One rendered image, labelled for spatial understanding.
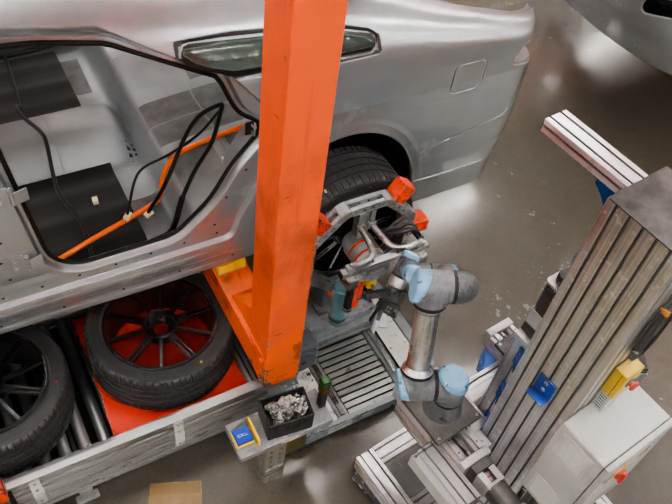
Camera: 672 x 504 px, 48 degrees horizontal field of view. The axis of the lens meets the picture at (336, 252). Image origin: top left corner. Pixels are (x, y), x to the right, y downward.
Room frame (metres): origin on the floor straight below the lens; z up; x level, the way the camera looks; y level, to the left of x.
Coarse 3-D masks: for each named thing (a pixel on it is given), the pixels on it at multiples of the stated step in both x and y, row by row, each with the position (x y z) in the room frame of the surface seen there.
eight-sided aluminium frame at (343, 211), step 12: (384, 192) 2.31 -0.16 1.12; (348, 204) 2.21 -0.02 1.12; (360, 204) 2.25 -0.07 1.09; (372, 204) 2.23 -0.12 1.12; (384, 204) 2.26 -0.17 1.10; (396, 204) 2.31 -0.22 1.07; (408, 204) 2.42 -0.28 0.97; (336, 216) 2.18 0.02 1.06; (348, 216) 2.16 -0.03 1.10; (408, 216) 2.35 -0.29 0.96; (336, 228) 2.14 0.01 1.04; (324, 240) 2.11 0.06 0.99; (396, 240) 2.39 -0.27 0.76; (408, 240) 2.38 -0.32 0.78; (384, 252) 2.36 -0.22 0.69; (312, 276) 2.10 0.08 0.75; (324, 276) 2.18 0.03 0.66; (336, 276) 2.23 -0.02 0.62; (360, 276) 2.25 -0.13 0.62; (324, 288) 2.13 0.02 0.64
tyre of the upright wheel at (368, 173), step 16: (336, 160) 2.40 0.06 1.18; (352, 160) 2.41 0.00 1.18; (368, 160) 2.45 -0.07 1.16; (384, 160) 2.54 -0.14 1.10; (336, 176) 2.31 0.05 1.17; (352, 176) 2.32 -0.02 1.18; (368, 176) 2.33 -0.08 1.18; (384, 176) 2.38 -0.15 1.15; (336, 192) 2.23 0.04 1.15; (352, 192) 2.27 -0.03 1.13; (320, 208) 2.18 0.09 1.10; (336, 272) 2.27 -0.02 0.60
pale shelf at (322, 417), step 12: (312, 396) 1.68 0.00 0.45; (324, 408) 1.63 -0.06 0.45; (240, 420) 1.51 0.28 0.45; (252, 420) 1.52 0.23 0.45; (324, 420) 1.58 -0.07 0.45; (228, 432) 1.45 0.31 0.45; (264, 432) 1.48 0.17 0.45; (300, 432) 1.50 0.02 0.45; (252, 444) 1.41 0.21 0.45; (264, 444) 1.42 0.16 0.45; (276, 444) 1.43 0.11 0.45; (240, 456) 1.35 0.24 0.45; (252, 456) 1.37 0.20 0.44
